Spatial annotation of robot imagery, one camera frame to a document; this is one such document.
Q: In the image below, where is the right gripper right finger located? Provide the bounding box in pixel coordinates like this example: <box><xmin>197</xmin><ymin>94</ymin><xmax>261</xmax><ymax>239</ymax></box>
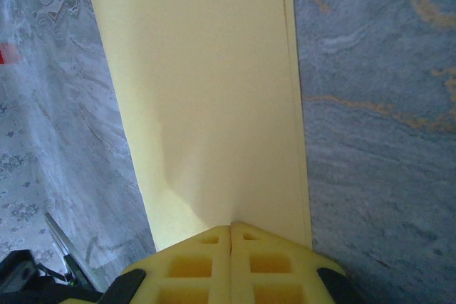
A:
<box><xmin>230</xmin><ymin>221</ymin><xmax>370</xmax><ymax>304</ymax></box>

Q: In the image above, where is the yellow paper sheet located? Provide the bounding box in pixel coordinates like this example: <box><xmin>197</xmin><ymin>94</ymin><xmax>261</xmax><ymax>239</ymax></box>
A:
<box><xmin>88</xmin><ymin>0</ymin><xmax>314</xmax><ymax>252</ymax></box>

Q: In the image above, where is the aluminium base frame rail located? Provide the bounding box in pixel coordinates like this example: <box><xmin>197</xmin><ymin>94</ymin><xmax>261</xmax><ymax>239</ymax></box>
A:
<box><xmin>44</xmin><ymin>211</ymin><xmax>106</xmax><ymax>293</ymax></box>

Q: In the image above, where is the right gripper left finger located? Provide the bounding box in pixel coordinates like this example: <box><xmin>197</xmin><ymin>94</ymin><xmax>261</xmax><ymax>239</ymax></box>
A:
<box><xmin>95</xmin><ymin>224</ymin><xmax>232</xmax><ymax>304</ymax></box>

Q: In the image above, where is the small red block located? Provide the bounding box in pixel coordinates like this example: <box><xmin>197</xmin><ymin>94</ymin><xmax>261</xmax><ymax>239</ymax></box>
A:
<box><xmin>0</xmin><ymin>42</ymin><xmax>22</xmax><ymax>65</ymax></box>

